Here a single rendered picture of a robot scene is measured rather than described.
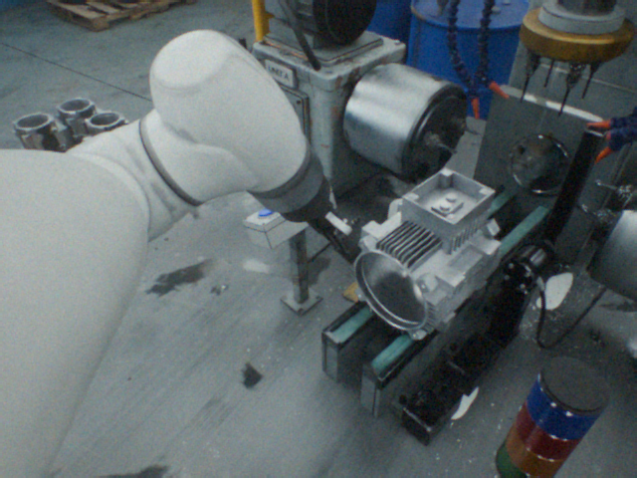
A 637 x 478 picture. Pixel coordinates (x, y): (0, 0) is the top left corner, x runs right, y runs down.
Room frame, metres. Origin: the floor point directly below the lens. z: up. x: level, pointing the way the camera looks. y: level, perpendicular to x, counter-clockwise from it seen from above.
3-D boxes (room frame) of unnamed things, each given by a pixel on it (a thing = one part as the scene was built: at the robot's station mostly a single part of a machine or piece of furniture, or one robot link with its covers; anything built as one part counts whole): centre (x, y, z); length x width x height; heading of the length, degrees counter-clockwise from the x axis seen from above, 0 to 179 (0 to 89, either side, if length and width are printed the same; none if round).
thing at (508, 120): (0.95, -0.50, 0.97); 0.30 x 0.11 x 0.34; 45
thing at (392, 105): (1.09, -0.14, 1.04); 0.37 x 0.25 x 0.25; 45
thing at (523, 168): (0.90, -0.45, 1.02); 0.15 x 0.02 x 0.15; 45
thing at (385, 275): (0.60, -0.16, 1.02); 0.20 x 0.19 x 0.19; 135
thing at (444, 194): (0.63, -0.19, 1.11); 0.12 x 0.11 x 0.07; 135
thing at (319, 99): (1.26, 0.03, 0.99); 0.35 x 0.31 x 0.37; 45
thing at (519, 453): (0.24, -0.22, 1.10); 0.06 x 0.06 x 0.04
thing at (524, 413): (0.24, -0.22, 1.14); 0.06 x 0.06 x 0.04
